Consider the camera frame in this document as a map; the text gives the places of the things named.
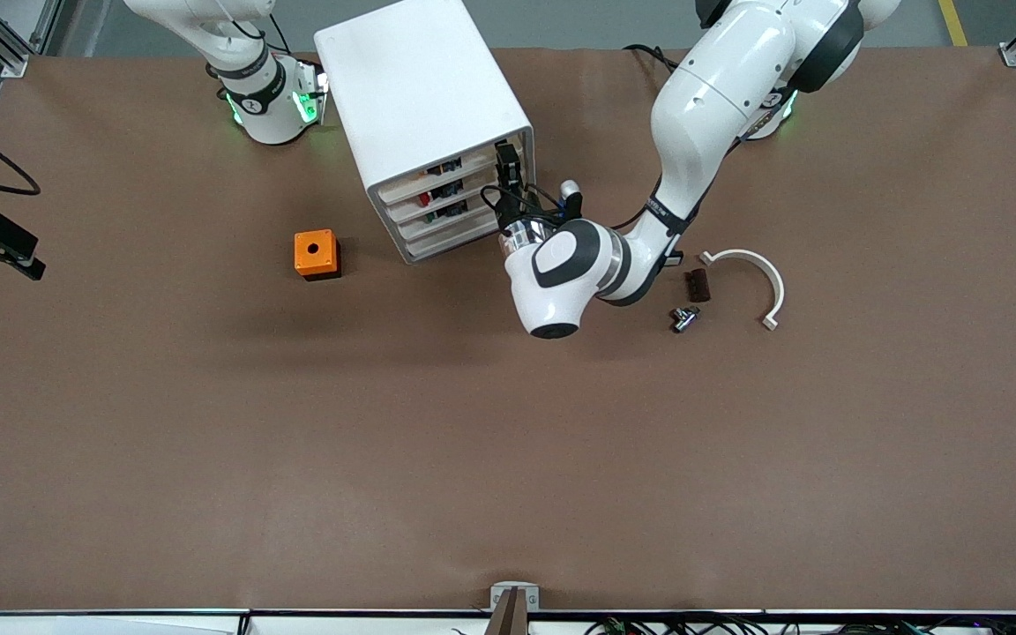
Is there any orange box with hole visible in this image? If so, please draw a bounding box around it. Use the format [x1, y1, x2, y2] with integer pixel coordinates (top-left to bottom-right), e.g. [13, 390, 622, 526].
[294, 229, 341, 281]

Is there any brown table cover sheet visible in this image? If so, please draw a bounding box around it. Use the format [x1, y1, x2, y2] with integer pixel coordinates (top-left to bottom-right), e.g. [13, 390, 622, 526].
[0, 44, 1016, 616]

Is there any black base cable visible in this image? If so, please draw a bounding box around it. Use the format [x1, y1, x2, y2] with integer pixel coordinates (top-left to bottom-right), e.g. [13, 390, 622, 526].
[623, 44, 681, 76]

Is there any white curved plastic bracket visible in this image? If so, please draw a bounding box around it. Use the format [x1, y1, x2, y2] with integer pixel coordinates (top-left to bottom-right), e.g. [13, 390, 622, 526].
[699, 249, 786, 332]

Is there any grey metal table bracket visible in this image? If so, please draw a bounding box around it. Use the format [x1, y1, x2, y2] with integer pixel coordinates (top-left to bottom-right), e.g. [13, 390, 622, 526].
[490, 582, 540, 611]

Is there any black cable bundle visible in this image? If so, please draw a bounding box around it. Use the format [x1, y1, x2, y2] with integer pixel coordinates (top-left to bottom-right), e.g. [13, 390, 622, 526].
[583, 613, 1016, 635]

